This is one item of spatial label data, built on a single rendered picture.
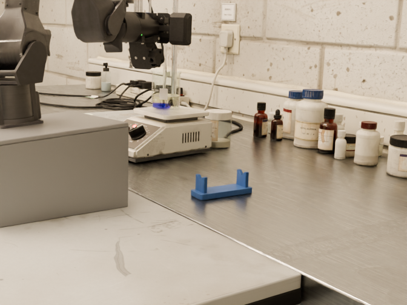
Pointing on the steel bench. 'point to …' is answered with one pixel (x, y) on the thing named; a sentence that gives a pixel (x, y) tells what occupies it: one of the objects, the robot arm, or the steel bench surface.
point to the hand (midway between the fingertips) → (162, 28)
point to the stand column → (174, 45)
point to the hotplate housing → (172, 138)
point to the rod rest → (226, 190)
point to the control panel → (143, 136)
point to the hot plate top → (172, 113)
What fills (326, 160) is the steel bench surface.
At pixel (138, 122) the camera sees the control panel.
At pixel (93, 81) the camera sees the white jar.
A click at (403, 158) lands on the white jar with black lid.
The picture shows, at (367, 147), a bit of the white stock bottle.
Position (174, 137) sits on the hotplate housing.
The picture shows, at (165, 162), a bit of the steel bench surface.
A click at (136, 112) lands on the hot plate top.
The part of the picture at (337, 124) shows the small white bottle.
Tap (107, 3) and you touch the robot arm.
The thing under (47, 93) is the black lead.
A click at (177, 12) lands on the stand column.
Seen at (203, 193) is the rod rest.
